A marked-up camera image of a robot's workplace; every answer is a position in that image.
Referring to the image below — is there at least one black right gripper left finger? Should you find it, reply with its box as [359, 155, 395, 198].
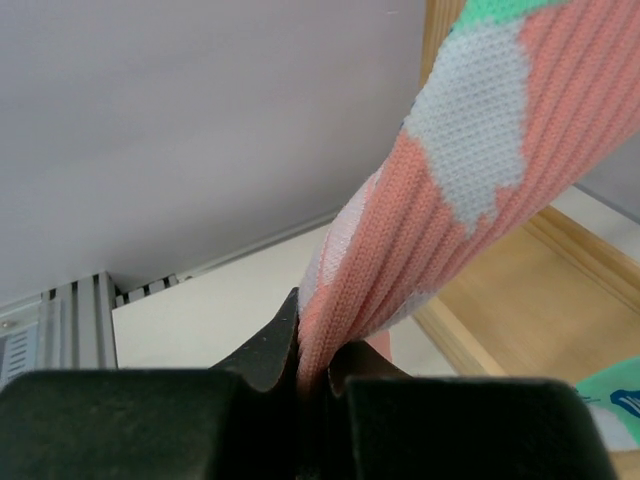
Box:
[1, 292, 298, 479]

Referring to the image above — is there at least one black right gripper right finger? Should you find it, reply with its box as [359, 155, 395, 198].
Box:
[327, 342, 617, 479]

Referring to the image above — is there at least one mint green sock blue hexagon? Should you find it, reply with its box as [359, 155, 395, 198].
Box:
[576, 356, 640, 452]

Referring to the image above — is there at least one wooden rack base tray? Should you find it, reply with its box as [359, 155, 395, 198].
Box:
[415, 1, 639, 382]

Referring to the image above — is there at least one aluminium rail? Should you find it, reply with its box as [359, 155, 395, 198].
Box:
[1, 271, 179, 386]

